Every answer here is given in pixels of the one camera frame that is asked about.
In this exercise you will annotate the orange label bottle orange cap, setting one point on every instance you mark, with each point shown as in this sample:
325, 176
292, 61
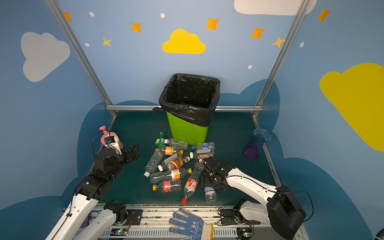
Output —
167, 150

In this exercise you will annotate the Pepsi bottle blue cap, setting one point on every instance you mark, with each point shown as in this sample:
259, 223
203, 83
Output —
210, 194

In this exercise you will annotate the clear bottle orange label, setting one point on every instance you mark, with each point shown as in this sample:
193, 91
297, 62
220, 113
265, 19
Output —
176, 174

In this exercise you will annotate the flat clear bottle white label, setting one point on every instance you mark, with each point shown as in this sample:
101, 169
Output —
163, 165

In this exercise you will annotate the clear bottle white cap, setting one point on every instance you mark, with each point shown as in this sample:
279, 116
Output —
182, 145

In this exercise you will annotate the tall bottle red cap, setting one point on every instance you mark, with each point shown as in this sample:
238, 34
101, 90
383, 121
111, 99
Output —
192, 183

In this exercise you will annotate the aluminium back rail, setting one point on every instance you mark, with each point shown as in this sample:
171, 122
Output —
145, 108

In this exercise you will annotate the purple ribbed vase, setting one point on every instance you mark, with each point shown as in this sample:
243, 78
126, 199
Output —
254, 148

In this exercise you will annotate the clear bottle grey label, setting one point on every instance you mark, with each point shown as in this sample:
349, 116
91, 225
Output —
202, 154

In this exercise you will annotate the Pocari Sweat bottle blue label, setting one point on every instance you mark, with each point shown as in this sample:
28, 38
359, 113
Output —
153, 162

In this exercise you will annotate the aluminium post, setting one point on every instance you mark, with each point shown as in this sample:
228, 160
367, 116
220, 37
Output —
292, 32
59, 15

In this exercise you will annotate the blue dotted work glove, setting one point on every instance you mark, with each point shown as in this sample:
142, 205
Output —
189, 225

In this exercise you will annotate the Coke bottle yellow cap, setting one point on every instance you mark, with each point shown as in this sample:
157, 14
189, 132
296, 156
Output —
168, 186

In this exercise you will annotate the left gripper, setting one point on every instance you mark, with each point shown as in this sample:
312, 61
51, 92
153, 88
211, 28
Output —
128, 154

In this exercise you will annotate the green bin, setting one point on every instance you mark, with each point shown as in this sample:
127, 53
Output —
183, 130

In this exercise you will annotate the right aluminium post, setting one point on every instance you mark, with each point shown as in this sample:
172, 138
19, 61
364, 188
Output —
292, 32

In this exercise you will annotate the black bin liner bag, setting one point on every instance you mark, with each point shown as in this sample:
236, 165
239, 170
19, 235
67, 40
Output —
192, 98

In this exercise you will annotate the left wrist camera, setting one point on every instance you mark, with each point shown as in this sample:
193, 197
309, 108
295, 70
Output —
112, 141

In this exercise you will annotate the crushed green bottle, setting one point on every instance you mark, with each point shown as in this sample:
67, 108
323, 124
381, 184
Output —
160, 140

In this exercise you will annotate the left aluminium post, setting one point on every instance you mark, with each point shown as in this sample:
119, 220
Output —
59, 15

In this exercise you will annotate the brown tea bottle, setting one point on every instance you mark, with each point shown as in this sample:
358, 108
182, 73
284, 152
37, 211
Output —
177, 163

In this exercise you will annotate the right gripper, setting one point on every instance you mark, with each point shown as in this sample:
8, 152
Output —
210, 179

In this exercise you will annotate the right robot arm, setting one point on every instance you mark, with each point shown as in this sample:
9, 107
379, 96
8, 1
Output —
277, 207

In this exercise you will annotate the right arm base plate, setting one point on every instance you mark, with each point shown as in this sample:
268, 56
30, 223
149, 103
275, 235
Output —
231, 217

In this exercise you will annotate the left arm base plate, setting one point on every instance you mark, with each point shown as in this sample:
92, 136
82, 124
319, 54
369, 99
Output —
134, 217

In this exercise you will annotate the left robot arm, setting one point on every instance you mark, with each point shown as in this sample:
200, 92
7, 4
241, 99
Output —
86, 196

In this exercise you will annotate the pink watering can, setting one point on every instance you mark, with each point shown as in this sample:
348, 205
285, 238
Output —
105, 132

